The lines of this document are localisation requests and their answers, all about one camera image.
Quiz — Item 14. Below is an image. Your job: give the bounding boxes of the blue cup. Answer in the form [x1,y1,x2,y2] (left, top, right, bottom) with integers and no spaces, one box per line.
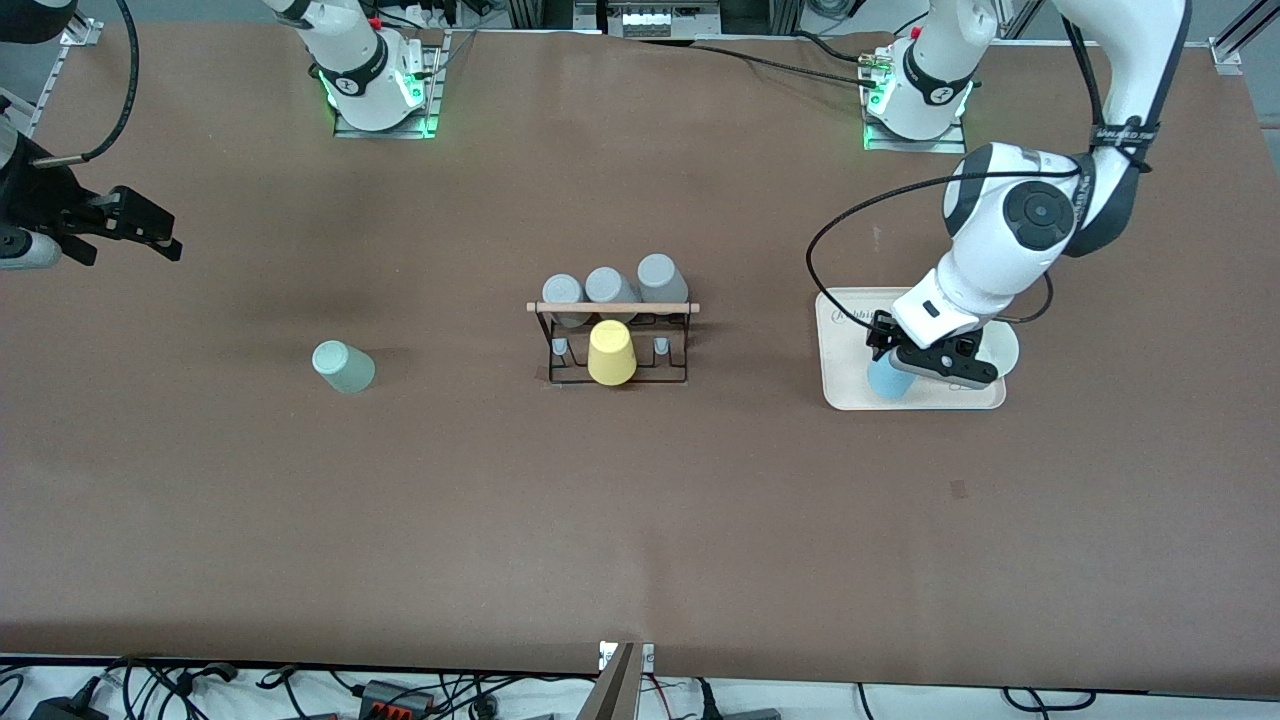
[867,352,919,402]

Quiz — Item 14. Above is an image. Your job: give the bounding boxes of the pale green cup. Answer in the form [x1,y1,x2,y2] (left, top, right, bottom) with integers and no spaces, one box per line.
[311,340,377,395]

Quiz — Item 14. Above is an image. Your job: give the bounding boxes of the beige rectangular tray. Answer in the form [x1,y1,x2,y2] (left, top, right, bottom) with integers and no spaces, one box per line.
[815,287,1007,412]

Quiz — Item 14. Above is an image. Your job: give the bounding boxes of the white bowl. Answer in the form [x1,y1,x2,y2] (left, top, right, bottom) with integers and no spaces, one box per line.
[975,318,1021,381]

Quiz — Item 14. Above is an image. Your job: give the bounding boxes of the grey cup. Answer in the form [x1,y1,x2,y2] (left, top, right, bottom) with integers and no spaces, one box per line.
[541,274,587,330]
[584,266,642,324]
[637,253,691,320]

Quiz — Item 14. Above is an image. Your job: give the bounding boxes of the yellow cup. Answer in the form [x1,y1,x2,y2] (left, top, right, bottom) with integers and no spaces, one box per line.
[587,319,638,387]

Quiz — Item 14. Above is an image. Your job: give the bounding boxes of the brown table cover sheet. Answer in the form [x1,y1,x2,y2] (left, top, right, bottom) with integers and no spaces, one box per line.
[0,22,1280,698]

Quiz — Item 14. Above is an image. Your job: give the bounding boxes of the white power strip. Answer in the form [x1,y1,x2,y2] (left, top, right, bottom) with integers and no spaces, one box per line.
[620,8,703,36]

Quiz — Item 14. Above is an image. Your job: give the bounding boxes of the black power adapter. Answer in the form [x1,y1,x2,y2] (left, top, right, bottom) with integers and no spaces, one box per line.
[28,690,109,720]

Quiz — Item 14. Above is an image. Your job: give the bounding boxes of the black terminal block red levers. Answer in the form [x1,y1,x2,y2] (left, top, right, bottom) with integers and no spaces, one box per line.
[358,680,437,720]

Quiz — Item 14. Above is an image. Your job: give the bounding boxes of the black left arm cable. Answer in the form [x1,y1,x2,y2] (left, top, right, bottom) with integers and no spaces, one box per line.
[806,15,1153,347]

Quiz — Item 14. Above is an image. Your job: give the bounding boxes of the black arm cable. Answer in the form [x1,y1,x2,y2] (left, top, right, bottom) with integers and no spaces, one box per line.
[28,0,140,168]
[806,15,1153,347]

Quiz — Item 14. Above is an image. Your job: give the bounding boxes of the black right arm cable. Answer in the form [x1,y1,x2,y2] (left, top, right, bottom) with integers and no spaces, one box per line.
[28,0,140,168]

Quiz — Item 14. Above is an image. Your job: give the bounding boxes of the aluminium frame rail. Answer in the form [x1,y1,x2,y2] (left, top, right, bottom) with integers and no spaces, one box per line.
[1208,0,1280,77]
[0,18,103,141]

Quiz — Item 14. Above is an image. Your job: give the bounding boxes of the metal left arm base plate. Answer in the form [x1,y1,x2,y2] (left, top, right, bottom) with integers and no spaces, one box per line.
[862,55,969,155]

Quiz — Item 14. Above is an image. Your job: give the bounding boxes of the black wire cup rack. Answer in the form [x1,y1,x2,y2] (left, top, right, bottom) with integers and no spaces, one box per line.
[527,300,701,387]

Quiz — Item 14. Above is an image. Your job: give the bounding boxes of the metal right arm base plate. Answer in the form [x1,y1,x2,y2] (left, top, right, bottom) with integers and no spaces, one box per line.
[333,30,442,140]

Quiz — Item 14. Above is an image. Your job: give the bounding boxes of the long black table cable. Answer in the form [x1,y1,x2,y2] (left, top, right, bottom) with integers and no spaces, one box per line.
[638,38,869,89]

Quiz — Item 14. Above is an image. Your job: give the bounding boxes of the short black table cable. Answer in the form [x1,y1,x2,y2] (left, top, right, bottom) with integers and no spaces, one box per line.
[795,30,883,67]

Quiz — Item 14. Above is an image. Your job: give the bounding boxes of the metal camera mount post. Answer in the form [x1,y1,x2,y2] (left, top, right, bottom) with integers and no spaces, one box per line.
[578,641,656,720]

